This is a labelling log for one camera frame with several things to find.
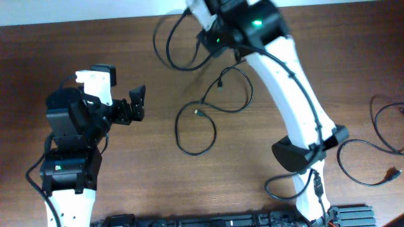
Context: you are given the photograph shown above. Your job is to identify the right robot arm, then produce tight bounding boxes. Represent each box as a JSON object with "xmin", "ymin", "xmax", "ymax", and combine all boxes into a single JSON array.
[{"xmin": 186, "ymin": 0, "xmax": 348, "ymax": 224}]

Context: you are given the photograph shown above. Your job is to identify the right camera black cable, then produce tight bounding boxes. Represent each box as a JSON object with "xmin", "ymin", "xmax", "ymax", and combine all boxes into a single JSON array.
[{"xmin": 165, "ymin": 8, "xmax": 324, "ymax": 201}]

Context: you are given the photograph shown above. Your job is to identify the left camera black cable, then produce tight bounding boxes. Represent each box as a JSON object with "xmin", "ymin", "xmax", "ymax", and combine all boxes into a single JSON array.
[{"xmin": 25, "ymin": 74, "xmax": 78, "ymax": 227}]

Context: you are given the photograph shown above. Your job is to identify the black cable bundle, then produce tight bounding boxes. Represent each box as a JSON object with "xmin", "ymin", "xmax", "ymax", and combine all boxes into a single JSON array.
[{"xmin": 152, "ymin": 14, "xmax": 215, "ymax": 72}]

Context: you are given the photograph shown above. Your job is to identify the black cable gold plugs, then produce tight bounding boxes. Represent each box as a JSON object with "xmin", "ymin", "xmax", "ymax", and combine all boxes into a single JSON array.
[{"xmin": 174, "ymin": 60, "xmax": 254, "ymax": 156}]

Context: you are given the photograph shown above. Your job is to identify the camera black cable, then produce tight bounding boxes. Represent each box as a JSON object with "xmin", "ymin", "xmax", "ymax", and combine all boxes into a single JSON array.
[
  {"xmin": 25, "ymin": 74, "xmax": 78, "ymax": 227},
  {"xmin": 165, "ymin": 8, "xmax": 324, "ymax": 201}
]

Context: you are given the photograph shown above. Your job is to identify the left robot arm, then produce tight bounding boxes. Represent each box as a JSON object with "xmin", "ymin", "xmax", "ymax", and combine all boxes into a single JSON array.
[{"xmin": 40, "ymin": 64, "xmax": 146, "ymax": 226}]

